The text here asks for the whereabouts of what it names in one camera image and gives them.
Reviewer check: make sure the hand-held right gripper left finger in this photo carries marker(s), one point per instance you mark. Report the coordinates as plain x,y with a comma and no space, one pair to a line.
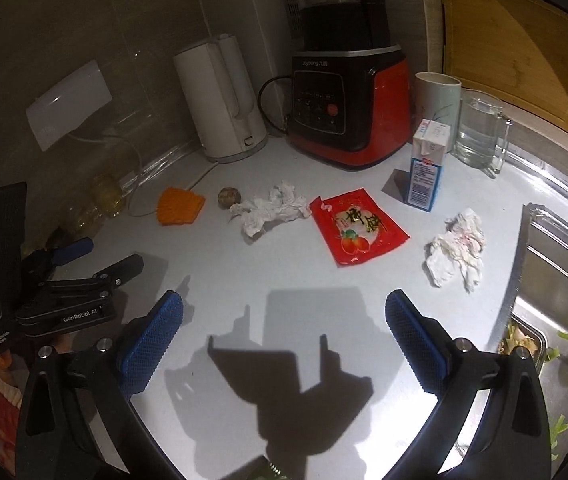
151,342

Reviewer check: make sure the wooden cutting board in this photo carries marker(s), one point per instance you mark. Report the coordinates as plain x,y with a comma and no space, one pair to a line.
509,50

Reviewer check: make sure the red and black blender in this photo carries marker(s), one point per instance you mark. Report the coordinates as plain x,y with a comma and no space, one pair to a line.
344,110

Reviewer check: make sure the brown round nut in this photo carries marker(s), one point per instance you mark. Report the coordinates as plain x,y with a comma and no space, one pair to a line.
228,197

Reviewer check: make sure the pink stained crumpled tissue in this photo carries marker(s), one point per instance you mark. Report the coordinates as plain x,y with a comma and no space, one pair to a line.
456,250

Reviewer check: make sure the orange textured pad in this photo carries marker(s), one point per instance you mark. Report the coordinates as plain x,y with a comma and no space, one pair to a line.
179,207

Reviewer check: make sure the white ceramic cup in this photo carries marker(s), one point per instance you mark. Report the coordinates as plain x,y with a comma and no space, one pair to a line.
436,105

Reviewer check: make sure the glass water pitcher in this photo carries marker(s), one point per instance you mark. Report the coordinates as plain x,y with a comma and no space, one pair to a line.
479,135

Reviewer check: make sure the clear cooking oil bottle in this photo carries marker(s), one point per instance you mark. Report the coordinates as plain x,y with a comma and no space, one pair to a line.
106,195

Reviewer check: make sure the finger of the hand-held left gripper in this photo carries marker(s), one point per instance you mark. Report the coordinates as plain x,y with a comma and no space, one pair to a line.
124,267
71,250

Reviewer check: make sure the blue and white milk carton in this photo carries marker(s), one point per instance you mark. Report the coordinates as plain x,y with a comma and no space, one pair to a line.
426,175

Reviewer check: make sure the metal tray of vegetable peels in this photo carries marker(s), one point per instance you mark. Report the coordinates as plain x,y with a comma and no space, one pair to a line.
519,342

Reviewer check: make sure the stainless steel sink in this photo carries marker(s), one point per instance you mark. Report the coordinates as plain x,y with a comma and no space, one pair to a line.
559,280

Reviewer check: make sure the white crumpled tissue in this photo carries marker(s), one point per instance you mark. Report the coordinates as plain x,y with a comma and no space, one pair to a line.
269,207

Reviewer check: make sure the red snack packet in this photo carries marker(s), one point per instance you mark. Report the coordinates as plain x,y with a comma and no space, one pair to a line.
359,230

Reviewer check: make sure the white electric kettle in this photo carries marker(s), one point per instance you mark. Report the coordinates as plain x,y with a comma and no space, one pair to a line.
214,105

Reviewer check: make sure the white wall socket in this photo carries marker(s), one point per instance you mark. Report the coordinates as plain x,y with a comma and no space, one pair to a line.
69,105

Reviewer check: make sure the green vegetable scrap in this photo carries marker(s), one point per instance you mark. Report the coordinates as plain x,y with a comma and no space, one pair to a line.
564,335
553,354

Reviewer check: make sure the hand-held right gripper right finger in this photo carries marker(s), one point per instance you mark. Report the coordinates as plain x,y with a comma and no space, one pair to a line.
416,342

